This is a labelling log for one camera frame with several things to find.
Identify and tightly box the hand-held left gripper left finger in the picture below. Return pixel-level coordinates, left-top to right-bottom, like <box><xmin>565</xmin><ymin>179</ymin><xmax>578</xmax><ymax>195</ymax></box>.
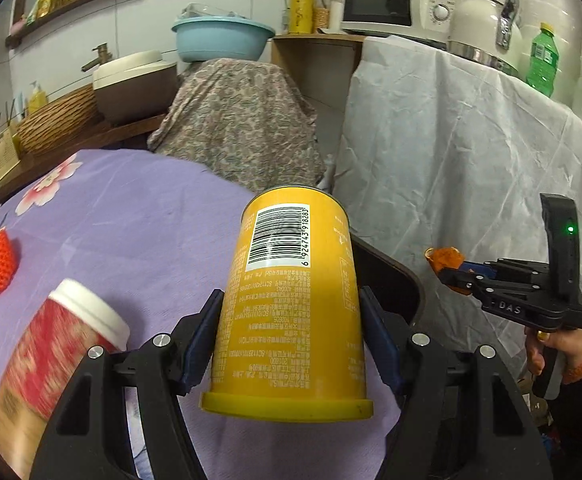
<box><xmin>30</xmin><ymin>288</ymin><xmax>225</xmax><ymax>480</ymax></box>

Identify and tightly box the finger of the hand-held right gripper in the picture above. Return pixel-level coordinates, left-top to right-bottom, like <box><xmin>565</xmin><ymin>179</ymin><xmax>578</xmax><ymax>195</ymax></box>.
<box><xmin>437</xmin><ymin>268</ymin><xmax>492</xmax><ymax>302</ymax></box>
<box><xmin>463</xmin><ymin>258</ymin><xmax>552</xmax><ymax>283</ymax></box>

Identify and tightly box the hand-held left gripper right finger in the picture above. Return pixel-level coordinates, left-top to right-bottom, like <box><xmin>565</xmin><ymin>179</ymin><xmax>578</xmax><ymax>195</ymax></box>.
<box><xmin>358</xmin><ymin>285</ymin><xmax>554</xmax><ymax>480</ymax></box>

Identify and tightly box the orange peel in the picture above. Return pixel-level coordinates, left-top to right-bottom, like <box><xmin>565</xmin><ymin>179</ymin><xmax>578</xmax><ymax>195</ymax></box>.
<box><xmin>425</xmin><ymin>246</ymin><xmax>466</xmax><ymax>275</ymax></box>

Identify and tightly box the yellow snack canister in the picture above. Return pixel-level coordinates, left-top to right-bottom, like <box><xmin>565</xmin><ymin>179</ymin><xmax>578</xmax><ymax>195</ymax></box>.
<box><xmin>200</xmin><ymin>186</ymin><xmax>374</xmax><ymax>420</ymax></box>

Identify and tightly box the person's right hand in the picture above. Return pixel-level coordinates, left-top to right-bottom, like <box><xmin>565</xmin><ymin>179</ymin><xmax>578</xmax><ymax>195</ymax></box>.
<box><xmin>523</xmin><ymin>327</ymin><xmax>582</xmax><ymax>377</ymax></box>

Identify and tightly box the white cover cloth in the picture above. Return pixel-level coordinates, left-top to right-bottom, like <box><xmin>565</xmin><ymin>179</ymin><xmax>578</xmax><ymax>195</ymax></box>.
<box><xmin>331</xmin><ymin>35</ymin><xmax>582</xmax><ymax>391</ymax></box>

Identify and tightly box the purple floral tablecloth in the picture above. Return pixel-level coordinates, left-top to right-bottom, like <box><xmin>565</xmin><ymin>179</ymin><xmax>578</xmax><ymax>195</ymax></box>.
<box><xmin>0</xmin><ymin>149</ymin><xmax>407</xmax><ymax>480</ymax></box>

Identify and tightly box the red canister with white lid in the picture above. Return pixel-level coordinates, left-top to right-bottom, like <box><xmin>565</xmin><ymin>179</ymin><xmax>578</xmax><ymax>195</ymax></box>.
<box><xmin>0</xmin><ymin>279</ymin><xmax>131</xmax><ymax>478</ymax></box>

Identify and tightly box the green plastic bottle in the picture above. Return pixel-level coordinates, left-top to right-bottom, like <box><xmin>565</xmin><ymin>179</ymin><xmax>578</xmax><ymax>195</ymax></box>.
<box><xmin>525</xmin><ymin>22</ymin><xmax>558</xmax><ymax>98</ymax></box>

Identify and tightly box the wooden counter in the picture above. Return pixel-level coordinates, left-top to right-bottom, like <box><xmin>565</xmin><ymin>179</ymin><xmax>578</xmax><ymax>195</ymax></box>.
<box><xmin>0</xmin><ymin>112</ymin><xmax>167</xmax><ymax>211</ymax></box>

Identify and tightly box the floral cloth cover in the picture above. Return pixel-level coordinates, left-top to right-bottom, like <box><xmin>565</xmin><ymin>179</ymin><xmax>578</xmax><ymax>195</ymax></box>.
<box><xmin>147</xmin><ymin>57</ymin><xmax>326</xmax><ymax>193</ymax></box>

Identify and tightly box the wooden cabinet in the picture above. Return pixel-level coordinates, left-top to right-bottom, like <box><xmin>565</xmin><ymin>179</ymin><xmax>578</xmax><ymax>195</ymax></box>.
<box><xmin>271</xmin><ymin>32</ymin><xmax>367</xmax><ymax>171</ymax></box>

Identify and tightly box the cream electric kettle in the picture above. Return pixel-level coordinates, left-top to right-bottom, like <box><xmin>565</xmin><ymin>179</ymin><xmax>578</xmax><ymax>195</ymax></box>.
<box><xmin>446</xmin><ymin>0</ymin><xmax>524</xmax><ymax>73</ymax></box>

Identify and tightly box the wicker basket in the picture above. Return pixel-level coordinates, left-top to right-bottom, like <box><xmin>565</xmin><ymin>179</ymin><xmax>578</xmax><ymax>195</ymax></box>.
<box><xmin>17</xmin><ymin>84</ymin><xmax>103</xmax><ymax>156</ymax></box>

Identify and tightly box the brown white rice cooker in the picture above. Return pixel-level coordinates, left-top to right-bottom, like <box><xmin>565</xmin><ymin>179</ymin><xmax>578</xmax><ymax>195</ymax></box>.
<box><xmin>92</xmin><ymin>50</ymin><xmax>179</xmax><ymax>127</ymax></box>

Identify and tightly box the beige utensil holder box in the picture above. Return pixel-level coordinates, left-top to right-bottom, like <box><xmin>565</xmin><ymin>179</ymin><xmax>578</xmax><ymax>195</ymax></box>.
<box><xmin>0</xmin><ymin>127</ymin><xmax>20</xmax><ymax>182</ymax></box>

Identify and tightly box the white microwave oven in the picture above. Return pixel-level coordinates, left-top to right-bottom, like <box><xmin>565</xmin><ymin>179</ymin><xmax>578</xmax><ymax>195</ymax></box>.
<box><xmin>340</xmin><ymin>0</ymin><xmax>476</xmax><ymax>43</ymax></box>

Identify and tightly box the yellow soap bottle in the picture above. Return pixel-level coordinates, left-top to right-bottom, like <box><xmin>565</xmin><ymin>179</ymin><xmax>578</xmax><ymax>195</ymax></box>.
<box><xmin>27</xmin><ymin>81</ymin><xmax>48</xmax><ymax>115</ymax></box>

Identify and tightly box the bunch of chopsticks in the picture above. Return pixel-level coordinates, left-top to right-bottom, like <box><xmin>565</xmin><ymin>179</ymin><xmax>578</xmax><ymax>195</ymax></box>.
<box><xmin>0</xmin><ymin>100</ymin><xmax>22</xmax><ymax>137</ymax></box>

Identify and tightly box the glass jar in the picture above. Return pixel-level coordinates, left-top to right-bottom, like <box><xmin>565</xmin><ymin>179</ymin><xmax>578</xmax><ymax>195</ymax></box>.
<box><xmin>313</xmin><ymin>0</ymin><xmax>344</xmax><ymax>33</ymax></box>

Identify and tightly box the brass faucet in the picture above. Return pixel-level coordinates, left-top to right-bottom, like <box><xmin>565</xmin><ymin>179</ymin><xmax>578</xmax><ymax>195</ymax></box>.
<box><xmin>81</xmin><ymin>43</ymin><xmax>108</xmax><ymax>72</ymax></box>

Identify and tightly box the light blue plastic basin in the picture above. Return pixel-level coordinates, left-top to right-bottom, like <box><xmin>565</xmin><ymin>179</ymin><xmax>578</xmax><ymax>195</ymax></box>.
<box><xmin>171</xmin><ymin>15</ymin><xmax>276</xmax><ymax>63</ymax></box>

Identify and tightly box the clear glass bowl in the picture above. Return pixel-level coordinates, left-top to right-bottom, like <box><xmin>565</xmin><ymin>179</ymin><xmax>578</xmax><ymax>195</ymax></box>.
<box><xmin>183</xmin><ymin>3</ymin><xmax>247</xmax><ymax>21</ymax></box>

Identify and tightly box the wooden wall shelf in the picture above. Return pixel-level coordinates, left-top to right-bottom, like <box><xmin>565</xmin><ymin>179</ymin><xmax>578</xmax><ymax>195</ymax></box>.
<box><xmin>5</xmin><ymin>0</ymin><xmax>164</xmax><ymax>50</ymax></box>

